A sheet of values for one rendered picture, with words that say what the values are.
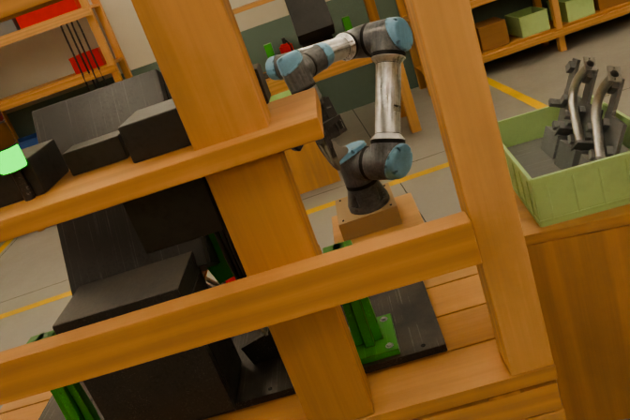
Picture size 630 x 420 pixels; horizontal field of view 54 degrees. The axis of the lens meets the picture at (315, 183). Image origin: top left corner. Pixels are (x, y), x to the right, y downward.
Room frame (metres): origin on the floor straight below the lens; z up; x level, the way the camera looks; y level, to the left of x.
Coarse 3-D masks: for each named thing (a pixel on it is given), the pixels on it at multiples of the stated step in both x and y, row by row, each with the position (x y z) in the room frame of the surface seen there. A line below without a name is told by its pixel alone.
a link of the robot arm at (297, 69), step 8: (288, 56) 1.70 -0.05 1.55; (296, 56) 1.71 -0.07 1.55; (304, 56) 1.74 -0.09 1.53; (280, 64) 1.71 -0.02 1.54; (288, 64) 1.70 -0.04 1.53; (296, 64) 1.70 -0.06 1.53; (304, 64) 1.72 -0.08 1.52; (312, 64) 1.74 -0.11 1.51; (280, 72) 1.73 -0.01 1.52; (288, 72) 1.70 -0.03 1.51; (296, 72) 1.70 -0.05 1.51; (304, 72) 1.70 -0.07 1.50; (312, 72) 1.73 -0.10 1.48; (288, 80) 1.71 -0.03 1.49; (296, 80) 1.70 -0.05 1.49; (304, 80) 1.70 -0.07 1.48; (312, 80) 1.72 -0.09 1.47; (296, 88) 1.70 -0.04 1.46; (304, 88) 1.69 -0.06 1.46
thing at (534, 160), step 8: (520, 144) 2.26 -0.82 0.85; (528, 144) 2.23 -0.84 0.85; (536, 144) 2.20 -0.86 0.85; (512, 152) 2.21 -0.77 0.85; (520, 152) 2.18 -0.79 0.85; (528, 152) 2.16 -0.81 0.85; (536, 152) 2.13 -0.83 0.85; (544, 152) 2.11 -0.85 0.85; (520, 160) 2.11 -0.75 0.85; (528, 160) 2.09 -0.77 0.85; (536, 160) 2.06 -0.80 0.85; (544, 160) 2.04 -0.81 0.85; (552, 160) 2.02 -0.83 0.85; (528, 168) 2.02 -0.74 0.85; (536, 168) 2.00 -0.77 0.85; (544, 168) 1.98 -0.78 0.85; (552, 168) 1.96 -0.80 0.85; (536, 176) 1.94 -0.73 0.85
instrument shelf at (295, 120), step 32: (288, 96) 1.25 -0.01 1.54; (288, 128) 1.01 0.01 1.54; (320, 128) 1.01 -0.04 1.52; (128, 160) 1.18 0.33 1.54; (160, 160) 1.09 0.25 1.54; (192, 160) 1.03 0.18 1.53; (224, 160) 1.02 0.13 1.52; (64, 192) 1.10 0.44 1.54; (96, 192) 1.05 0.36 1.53; (128, 192) 1.04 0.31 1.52; (0, 224) 1.07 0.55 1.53; (32, 224) 1.06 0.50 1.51
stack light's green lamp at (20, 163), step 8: (16, 144) 1.15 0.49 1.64; (0, 152) 1.13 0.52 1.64; (8, 152) 1.13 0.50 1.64; (16, 152) 1.14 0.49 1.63; (0, 160) 1.12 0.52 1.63; (8, 160) 1.12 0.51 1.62; (16, 160) 1.13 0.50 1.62; (24, 160) 1.15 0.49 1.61; (0, 168) 1.13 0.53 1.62; (8, 168) 1.12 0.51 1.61; (16, 168) 1.13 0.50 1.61; (24, 168) 1.14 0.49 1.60
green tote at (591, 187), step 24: (504, 120) 2.28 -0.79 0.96; (528, 120) 2.27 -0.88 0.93; (552, 120) 2.25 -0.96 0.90; (624, 120) 1.91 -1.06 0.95; (504, 144) 2.28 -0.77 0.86; (624, 144) 1.95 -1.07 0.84; (576, 168) 1.67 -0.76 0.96; (600, 168) 1.66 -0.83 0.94; (624, 168) 1.66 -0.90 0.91; (528, 192) 1.77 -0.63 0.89; (552, 192) 1.69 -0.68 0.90; (576, 192) 1.68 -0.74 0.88; (600, 192) 1.67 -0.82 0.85; (624, 192) 1.66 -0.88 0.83; (552, 216) 1.69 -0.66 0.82; (576, 216) 1.68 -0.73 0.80
